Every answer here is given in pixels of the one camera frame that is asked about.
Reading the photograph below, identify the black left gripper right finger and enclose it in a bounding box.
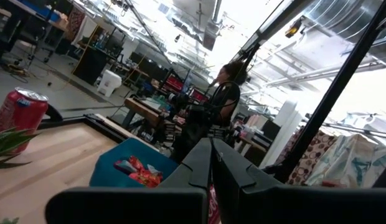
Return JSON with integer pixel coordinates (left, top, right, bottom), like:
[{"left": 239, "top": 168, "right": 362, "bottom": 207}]
[{"left": 212, "top": 138, "right": 386, "bottom": 224}]

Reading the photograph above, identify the red soda can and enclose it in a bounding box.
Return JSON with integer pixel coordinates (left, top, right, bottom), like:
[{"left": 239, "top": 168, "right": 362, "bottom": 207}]
[{"left": 0, "top": 86, "right": 50, "bottom": 155}]

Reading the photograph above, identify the black aluminium table frame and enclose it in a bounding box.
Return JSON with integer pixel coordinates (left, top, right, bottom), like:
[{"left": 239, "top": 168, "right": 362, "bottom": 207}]
[{"left": 37, "top": 0, "right": 386, "bottom": 187}]

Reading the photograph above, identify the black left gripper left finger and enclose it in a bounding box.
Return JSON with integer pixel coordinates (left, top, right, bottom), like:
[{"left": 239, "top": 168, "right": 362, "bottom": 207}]
[{"left": 45, "top": 138, "right": 212, "bottom": 224}]

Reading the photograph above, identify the teal floral cloth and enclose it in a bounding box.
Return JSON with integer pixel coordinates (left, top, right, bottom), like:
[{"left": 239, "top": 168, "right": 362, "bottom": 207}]
[{"left": 304, "top": 133, "right": 386, "bottom": 189}]

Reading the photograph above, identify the white plastic bin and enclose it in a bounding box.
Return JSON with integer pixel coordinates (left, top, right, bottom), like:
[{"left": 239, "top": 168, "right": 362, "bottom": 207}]
[{"left": 96, "top": 70, "right": 123, "bottom": 98}]

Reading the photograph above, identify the blue plastic bin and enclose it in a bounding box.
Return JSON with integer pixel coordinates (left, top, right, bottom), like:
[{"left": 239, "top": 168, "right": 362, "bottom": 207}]
[{"left": 88, "top": 137, "right": 180, "bottom": 189}]

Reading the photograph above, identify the brown dotted cloth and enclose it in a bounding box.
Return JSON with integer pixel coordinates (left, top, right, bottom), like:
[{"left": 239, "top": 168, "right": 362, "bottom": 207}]
[{"left": 273, "top": 130, "right": 337, "bottom": 187}]

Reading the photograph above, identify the person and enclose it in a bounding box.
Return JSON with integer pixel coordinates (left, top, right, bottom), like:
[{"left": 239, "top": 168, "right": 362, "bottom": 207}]
[{"left": 172, "top": 60, "right": 248, "bottom": 162}]

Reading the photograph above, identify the small potted succulent plant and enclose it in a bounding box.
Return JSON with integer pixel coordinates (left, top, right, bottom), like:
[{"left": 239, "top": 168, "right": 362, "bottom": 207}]
[{"left": 0, "top": 127, "right": 41, "bottom": 224}]

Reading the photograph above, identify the black clamp hook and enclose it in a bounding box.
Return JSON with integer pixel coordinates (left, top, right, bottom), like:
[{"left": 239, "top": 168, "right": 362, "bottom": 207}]
[{"left": 45, "top": 104, "right": 64, "bottom": 122}]

